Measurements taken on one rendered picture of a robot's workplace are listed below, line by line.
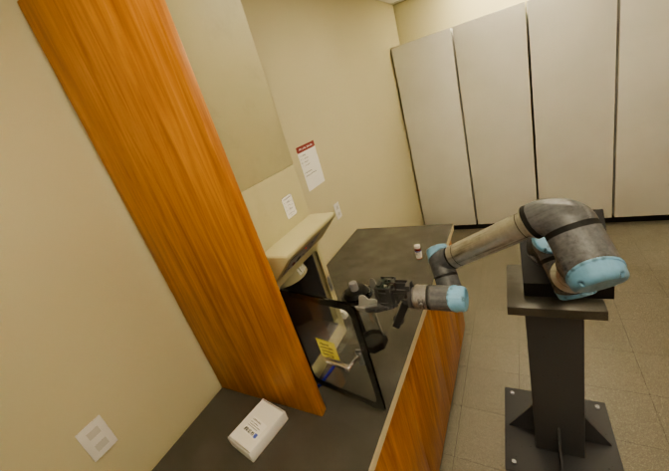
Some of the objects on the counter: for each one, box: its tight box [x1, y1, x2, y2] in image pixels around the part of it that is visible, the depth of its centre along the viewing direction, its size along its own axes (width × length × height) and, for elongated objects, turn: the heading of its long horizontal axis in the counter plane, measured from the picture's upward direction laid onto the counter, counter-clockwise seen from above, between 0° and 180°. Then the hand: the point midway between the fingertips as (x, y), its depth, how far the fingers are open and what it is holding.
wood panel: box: [17, 0, 327, 416], centre depth 98 cm, size 49×3×140 cm, turn 98°
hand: (358, 299), depth 113 cm, fingers closed on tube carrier, 9 cm apart
